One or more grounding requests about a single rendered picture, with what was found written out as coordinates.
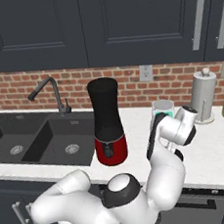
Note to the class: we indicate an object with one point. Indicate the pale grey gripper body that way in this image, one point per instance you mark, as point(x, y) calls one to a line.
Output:
point(171, 148)

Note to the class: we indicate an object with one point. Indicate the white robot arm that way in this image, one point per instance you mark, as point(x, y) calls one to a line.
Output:
point(159, 190)

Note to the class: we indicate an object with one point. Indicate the dark grey tap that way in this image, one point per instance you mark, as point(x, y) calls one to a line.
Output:
point(55, 91)

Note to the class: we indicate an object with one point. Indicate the dark grey dishwasher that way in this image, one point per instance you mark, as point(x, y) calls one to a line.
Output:
point(201, 217)

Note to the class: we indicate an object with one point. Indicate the black blender with red base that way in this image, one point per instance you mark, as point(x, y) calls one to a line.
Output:
point(106, 117)

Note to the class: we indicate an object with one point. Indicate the dark grey double sink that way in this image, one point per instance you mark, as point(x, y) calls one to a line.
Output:
point(48, 141)

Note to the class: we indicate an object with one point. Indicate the grey paper towel roll holder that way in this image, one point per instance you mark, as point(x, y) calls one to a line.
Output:
point(204, 93)

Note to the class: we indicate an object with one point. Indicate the dark upper cupboard door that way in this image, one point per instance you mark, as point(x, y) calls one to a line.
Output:
point(36, 30)
point(223, 52)
point(139, 22)

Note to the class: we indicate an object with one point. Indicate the white jar with teal label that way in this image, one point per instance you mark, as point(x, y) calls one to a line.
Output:
point(164, 107)

